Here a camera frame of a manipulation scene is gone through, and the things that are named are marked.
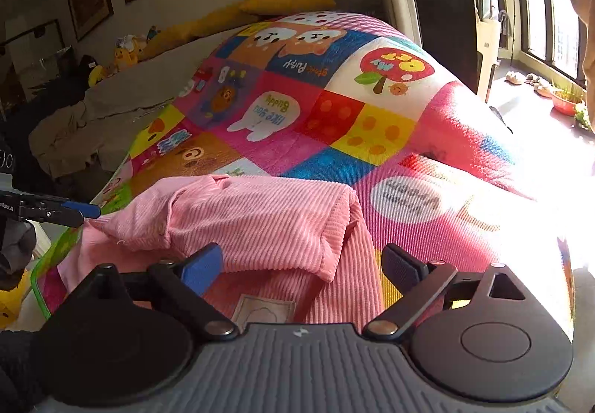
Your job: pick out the person's left hand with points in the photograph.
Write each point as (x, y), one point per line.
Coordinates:
(16, 250)

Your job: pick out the white plush toy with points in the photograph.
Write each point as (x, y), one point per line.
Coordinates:
(125, 42)

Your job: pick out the bed with beige cover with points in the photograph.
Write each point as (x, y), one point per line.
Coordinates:
(130, 96)

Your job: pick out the yellow chick plush toy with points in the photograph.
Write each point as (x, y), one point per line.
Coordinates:
(125, 59)

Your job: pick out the black window frame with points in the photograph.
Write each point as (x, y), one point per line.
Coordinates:
(525, 22)

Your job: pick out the dark cloth pile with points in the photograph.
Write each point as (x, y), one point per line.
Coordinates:
(51, 96)

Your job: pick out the white standing appliance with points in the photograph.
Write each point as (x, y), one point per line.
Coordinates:
(488, 22)

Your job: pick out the beige slipper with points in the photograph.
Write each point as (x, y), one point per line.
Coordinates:
(544, 90)
(512, 78)
(532, 79)

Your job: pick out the black-framed glass tank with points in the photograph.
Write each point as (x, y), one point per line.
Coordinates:
(32, 64)

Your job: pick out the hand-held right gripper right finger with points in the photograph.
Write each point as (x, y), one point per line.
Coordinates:
(402, 269)

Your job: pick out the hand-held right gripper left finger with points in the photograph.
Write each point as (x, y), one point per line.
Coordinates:
(202, 269)

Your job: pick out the red plant pot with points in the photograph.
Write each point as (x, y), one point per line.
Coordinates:
(566, 105)

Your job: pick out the yellow and black plush toy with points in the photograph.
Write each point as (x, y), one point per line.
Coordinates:
(96, 76)

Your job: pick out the small colourful plush toy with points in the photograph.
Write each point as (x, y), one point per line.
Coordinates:
(152, 34)

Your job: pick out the yellow soft toy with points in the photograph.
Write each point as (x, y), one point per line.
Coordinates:
(11, 301)

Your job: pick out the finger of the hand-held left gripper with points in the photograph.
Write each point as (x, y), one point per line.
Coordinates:
(81, 209)

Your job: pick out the colourful cartoon printed blanket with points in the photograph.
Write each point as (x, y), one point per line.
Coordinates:
(353, 115)

